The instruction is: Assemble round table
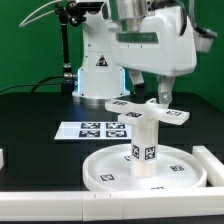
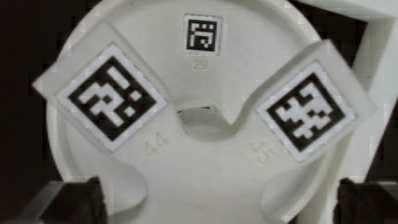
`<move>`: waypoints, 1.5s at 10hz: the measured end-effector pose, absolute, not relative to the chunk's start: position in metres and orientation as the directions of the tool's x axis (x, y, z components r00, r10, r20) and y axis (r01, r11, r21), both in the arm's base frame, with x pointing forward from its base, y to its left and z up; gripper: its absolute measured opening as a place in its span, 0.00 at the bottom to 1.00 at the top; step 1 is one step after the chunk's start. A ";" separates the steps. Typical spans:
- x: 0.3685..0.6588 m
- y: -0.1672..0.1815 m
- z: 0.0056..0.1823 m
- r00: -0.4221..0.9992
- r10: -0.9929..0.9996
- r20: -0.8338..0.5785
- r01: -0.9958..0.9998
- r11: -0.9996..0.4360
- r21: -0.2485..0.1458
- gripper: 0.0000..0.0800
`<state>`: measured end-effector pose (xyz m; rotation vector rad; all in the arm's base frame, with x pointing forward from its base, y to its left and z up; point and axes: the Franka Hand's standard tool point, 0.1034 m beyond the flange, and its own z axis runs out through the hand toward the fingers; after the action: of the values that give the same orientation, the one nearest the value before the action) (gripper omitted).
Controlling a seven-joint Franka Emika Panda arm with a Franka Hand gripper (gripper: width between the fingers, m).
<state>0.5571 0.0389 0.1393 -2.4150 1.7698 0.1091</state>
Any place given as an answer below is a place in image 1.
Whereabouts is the white marker sheet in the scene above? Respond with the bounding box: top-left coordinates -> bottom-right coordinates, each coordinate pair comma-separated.
54,121 -> 131,140

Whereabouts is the white right fence rail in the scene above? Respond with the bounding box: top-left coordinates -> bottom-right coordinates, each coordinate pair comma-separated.
192,146 -> 224,187

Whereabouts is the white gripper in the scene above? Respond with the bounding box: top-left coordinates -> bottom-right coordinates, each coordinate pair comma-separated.
107,6 -> 197,104

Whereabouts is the white front fence rail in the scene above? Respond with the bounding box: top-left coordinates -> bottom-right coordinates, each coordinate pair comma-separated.
0,187 -> 224,221

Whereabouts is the white cable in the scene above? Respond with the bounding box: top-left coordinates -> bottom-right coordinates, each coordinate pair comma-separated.
19,0 -> 68,28

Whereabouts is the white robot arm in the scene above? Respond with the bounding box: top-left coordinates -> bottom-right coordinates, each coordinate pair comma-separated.
75,0 -> 197,101

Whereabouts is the black camera stand pole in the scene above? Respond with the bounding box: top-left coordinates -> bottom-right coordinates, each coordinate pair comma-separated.
55,3 -> 76,95

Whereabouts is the black cable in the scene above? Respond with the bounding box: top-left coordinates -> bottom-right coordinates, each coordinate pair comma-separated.
0,75 -> 66,95

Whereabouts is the white left fence block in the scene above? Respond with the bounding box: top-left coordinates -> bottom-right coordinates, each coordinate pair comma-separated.
0,149 -> 4,170

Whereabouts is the white fence rail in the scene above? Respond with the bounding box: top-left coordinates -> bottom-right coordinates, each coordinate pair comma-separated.
192,146 -> 224,187
0,187 -> 224,221

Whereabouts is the white round table top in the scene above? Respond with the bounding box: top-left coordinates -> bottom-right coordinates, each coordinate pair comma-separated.
83,144 -> 207,191

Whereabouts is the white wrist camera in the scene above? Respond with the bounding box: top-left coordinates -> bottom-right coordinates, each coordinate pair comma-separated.
194,27 -> 217,53

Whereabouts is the white cross-shaped table base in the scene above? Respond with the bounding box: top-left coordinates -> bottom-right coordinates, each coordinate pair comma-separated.
105,98 -> 190,126

